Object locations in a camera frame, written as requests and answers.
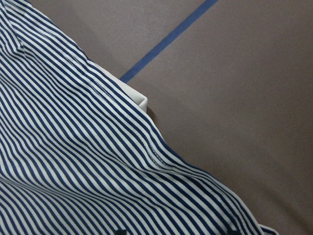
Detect navy white striped polo shirt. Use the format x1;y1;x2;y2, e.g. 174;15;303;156
0;0;275;235

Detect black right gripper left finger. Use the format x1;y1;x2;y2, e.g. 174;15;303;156
115;230;127;235

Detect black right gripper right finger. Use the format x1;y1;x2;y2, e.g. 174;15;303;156
227;230;239;235

